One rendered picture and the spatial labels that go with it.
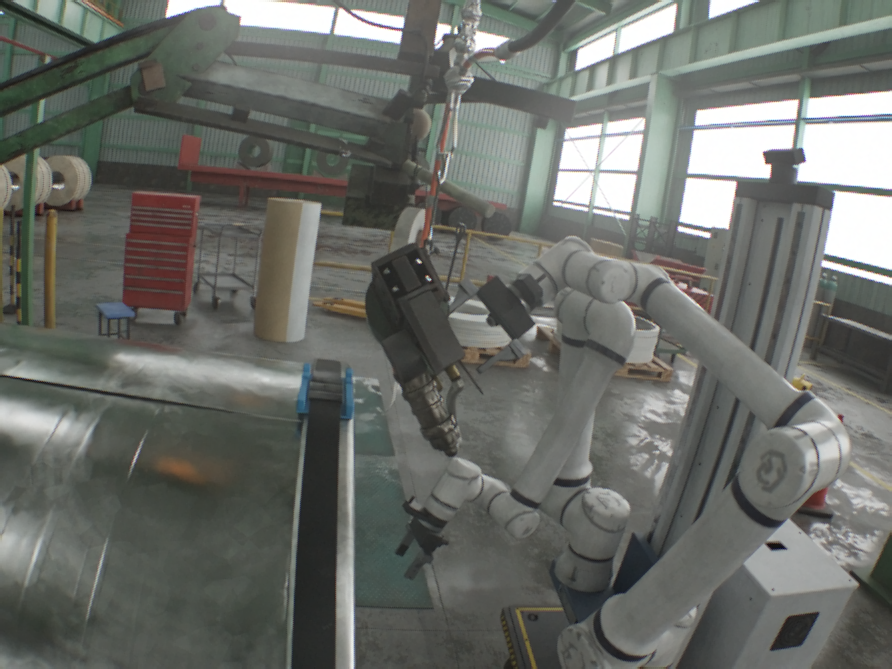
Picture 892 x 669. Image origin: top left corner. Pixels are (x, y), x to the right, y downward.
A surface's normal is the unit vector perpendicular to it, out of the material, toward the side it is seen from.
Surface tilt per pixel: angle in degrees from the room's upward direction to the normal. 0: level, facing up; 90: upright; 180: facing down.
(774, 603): 90
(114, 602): 30
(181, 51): 90
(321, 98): 50
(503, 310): 65
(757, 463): 87
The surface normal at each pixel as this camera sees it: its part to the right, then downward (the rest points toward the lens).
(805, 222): -0.98, -0.14
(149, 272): 0.31, 0.27
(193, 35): 0.54, 0.29
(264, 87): 0.41, -0.40
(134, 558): 0.23, -0.74
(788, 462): -0.82, -0.07
